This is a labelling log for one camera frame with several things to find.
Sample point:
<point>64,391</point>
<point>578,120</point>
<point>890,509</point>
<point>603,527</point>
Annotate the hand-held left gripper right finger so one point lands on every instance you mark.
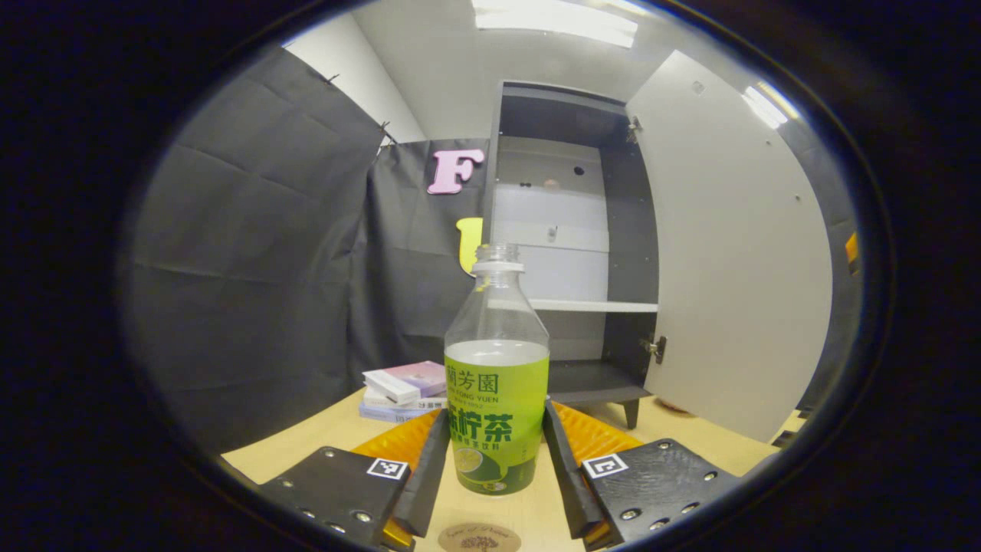
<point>563,475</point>

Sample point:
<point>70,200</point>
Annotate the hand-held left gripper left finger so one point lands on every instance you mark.
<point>433,483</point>

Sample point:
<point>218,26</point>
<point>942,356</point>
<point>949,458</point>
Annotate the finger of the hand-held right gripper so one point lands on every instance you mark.
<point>851,249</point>

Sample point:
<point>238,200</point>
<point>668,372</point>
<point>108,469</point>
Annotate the round brown coaster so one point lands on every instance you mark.
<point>479,540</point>

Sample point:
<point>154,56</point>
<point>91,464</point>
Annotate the green label plastic bottle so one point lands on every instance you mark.
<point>497,406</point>

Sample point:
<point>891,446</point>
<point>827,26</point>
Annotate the beige cabinet door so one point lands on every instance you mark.
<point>736,268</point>

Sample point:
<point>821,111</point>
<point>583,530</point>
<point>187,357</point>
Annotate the blue flat box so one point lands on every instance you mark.
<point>391,415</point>

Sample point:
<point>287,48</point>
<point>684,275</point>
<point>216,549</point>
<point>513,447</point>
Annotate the white flat box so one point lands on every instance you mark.
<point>431,402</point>

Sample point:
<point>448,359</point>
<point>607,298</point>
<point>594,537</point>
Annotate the small white box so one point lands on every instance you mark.
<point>391,387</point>

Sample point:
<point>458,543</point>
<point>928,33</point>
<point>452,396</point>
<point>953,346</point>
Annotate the small pink object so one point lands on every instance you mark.
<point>674,405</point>

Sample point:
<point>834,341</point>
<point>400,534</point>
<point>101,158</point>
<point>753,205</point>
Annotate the black backdrop cloth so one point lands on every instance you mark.
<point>253,268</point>

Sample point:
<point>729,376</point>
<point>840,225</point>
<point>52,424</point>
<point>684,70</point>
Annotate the large ceiling light panel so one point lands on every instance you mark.
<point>556,21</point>

